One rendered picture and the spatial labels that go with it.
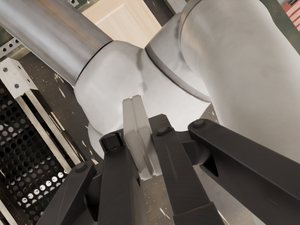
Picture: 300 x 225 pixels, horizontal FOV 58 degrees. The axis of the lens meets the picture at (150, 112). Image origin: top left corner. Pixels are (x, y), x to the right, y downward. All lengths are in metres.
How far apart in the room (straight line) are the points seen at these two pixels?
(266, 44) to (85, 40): 0.30
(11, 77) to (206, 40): 0.84
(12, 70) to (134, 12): 0.45
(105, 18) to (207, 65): 0.83
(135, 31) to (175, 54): 0.64
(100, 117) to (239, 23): 0.26
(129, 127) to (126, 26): 0.85
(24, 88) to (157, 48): 0.67
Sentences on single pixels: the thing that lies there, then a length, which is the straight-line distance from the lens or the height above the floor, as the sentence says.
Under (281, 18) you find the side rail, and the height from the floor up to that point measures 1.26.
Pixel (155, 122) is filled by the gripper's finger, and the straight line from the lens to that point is 0.17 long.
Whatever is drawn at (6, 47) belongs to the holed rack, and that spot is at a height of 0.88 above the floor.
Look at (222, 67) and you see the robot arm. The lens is 0.18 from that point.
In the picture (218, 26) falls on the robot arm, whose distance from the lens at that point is 0.22.
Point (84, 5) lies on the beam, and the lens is 1.00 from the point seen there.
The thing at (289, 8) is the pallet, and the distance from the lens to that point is 3.62.
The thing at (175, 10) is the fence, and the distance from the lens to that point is 0.98.
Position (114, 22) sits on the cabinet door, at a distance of 1.00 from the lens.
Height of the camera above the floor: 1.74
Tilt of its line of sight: 31 degrees down
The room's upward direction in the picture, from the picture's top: 145 degrees clockwise
